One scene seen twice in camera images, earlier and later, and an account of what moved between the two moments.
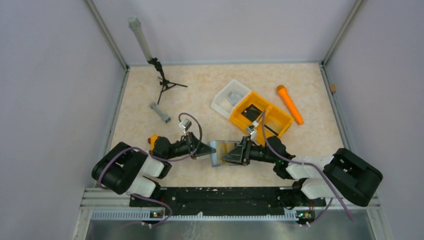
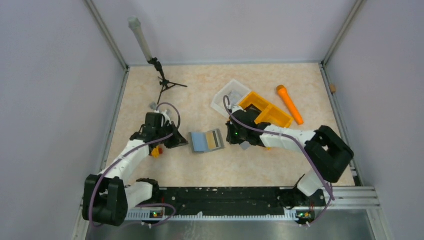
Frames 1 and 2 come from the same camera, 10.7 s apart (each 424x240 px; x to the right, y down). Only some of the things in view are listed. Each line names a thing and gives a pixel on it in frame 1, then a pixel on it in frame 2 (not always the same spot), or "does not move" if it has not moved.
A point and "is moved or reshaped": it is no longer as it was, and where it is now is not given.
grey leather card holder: [222, 147] is moved or reshaped
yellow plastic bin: [249, 112] does not move
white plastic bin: [224, 101] does not move
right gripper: [241, 154] -> [230, 138]
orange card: [223, 147] -> [211, 140]
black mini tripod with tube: [134, 23] does not move
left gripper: [201, 148] -> [177, 140]
